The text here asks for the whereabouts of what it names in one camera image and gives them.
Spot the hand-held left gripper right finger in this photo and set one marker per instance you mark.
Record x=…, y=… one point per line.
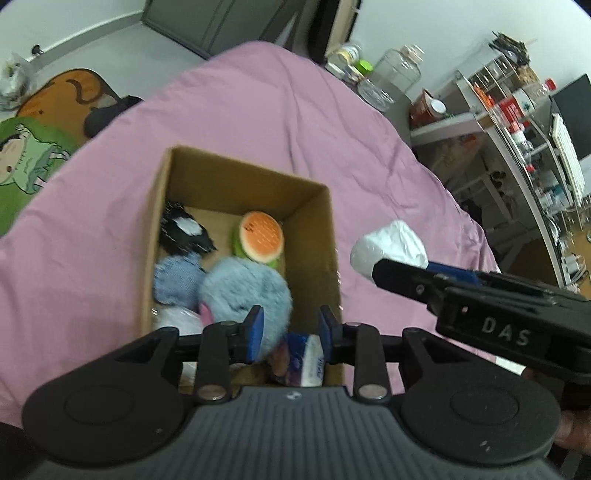
x=326, y=337

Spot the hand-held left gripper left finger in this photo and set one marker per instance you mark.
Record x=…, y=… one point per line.
x=255, y=333

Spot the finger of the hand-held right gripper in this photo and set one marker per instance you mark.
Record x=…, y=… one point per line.
x=401, y=279
x=452, y=272

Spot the white plastic bag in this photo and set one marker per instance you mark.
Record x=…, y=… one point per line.
x=392, y=244

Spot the fluffy grey-blue plush toy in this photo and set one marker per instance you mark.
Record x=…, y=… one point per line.
x=244, y=288

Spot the blue denim stuffed toy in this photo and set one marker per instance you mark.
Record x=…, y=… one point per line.
x=178, y=279

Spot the watermelon slice toy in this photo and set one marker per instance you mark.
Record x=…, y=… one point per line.
x=261, y=237

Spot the brown cardboard box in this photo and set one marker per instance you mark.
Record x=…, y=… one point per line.
x=304, y=230

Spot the person's right hand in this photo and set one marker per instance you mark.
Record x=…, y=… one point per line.
x=577, y=429

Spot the blue white tissue packet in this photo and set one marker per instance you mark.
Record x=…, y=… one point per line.
x=307, y=360

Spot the white plastic wrapped item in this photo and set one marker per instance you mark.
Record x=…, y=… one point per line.
x=178, y=319

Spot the white power strip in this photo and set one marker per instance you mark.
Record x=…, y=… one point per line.
x=576, y=263

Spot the black and white cloth item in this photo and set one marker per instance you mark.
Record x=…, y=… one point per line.
x=184, y=228

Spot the white shelf rack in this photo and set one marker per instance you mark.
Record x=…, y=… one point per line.
x=498, y=152

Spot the white keyboard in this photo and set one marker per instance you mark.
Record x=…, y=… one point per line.
x=568, y=157

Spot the red snack tub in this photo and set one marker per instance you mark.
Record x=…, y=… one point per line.
x=427, y=108

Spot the red box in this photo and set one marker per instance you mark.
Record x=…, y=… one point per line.
x=510, y=110

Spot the pink bed sheet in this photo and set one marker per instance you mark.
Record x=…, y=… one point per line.
x=115, y=230

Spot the small clear plastic container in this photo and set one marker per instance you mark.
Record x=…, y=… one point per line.
x=375, y=94

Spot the computer monitor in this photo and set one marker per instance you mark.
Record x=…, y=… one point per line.
x=577, y=120

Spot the clear acrylic organizer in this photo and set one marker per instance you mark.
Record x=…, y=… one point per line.
x=503, y=74

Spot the large clear glass jar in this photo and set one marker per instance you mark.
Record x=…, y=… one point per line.
x=399, y=69

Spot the cluttered bottles and packets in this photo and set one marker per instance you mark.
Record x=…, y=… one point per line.
x=348, y=60

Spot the cartoon print floor mat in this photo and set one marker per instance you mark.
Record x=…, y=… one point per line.
x=37, y=152

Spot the dark grey cabinet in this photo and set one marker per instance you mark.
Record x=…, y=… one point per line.
x=221, y=23

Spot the clear plastic bag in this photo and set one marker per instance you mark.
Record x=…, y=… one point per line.
x=14, y=81

